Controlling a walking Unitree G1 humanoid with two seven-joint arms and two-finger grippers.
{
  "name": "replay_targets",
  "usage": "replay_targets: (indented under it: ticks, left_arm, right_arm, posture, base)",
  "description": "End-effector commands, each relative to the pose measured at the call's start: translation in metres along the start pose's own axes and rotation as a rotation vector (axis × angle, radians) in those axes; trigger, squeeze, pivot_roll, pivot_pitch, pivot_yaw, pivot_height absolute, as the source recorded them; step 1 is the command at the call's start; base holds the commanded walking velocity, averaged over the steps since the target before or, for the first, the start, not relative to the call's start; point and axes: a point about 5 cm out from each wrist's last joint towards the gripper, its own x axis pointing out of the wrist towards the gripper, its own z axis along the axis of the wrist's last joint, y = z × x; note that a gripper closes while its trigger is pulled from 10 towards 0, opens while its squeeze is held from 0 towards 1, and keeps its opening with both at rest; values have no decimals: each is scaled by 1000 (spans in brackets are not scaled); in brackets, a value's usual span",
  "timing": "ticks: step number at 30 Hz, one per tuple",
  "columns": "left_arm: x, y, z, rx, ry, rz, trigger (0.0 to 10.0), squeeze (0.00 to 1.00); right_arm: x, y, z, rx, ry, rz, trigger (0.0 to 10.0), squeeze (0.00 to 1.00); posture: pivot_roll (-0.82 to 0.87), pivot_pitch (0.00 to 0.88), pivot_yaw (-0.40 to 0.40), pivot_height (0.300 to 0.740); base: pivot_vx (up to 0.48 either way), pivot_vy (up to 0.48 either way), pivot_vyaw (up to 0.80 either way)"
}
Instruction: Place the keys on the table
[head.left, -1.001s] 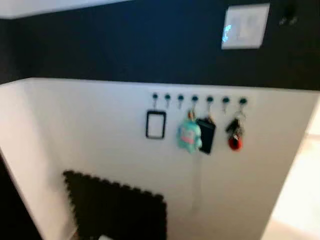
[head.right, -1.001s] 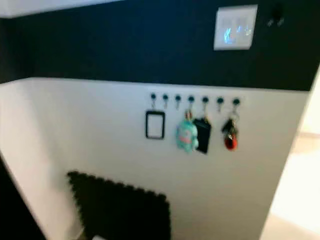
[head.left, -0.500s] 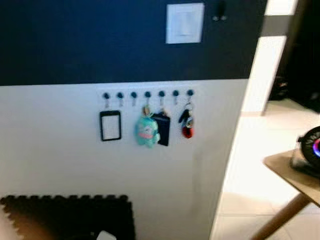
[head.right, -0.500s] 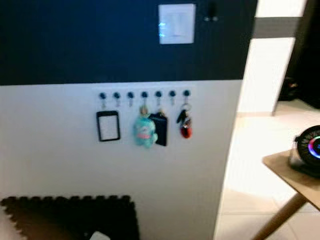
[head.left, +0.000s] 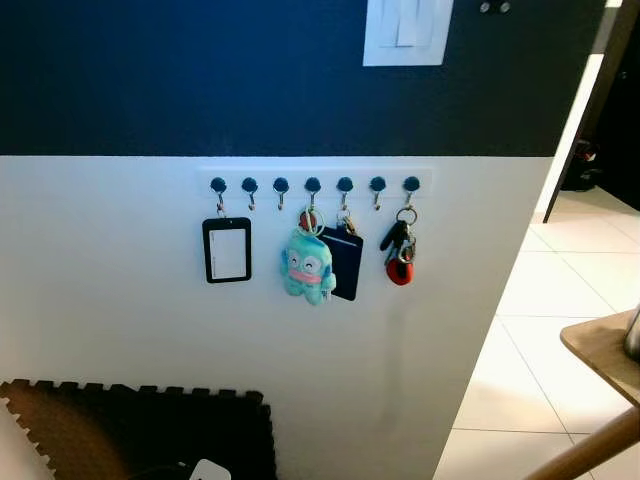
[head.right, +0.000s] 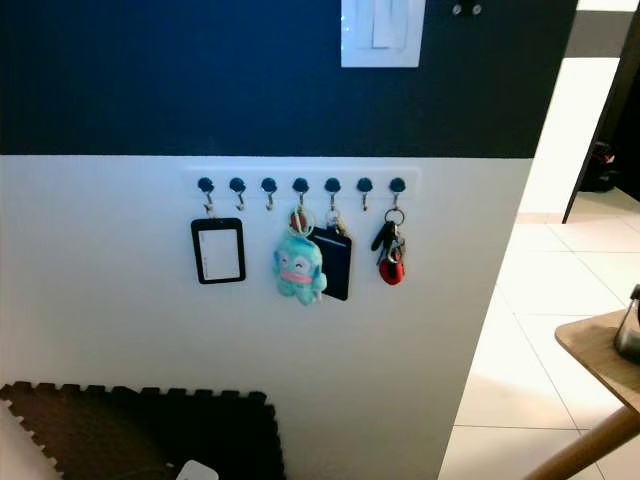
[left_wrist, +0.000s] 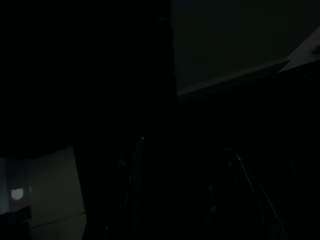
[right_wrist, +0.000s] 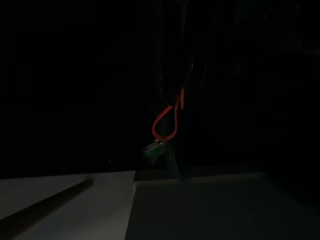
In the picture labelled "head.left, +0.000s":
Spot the black red shoe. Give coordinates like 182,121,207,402
565,140,601,193

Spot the black and red key bunch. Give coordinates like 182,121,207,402
379,207,419,287

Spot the black door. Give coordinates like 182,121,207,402
543,0,640,226

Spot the dark foam puzzle mat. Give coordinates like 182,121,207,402
0,378,278,480

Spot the wooden table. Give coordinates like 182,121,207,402
520,308,640,480

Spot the teal plush toy keychain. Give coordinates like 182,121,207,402
281,205,338,306

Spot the black badge card holder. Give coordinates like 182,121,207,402
202,216,254,285

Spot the dark blue card wallet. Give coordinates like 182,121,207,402
318,212,364,302

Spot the white wall hook rail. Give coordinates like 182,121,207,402
196,167,436,206

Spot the white light switch plate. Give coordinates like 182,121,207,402
363,0,455,68

